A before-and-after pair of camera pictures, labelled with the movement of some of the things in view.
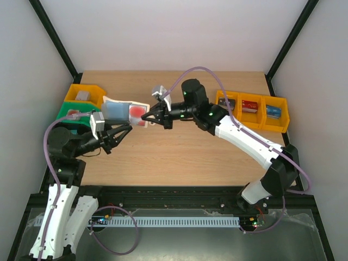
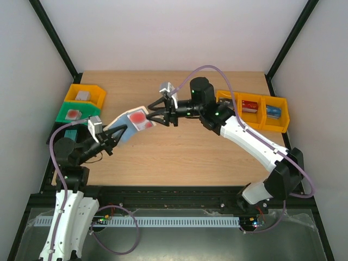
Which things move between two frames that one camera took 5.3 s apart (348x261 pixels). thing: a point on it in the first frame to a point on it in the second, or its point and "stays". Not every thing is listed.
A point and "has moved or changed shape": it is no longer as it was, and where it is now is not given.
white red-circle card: (135, 112) has moved or changed shape
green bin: (84, 108) stays
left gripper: (108, 137) stays
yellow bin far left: (95, 96) stays
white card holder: (114, 110) has moved or changed shape
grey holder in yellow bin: (83, 95) stays
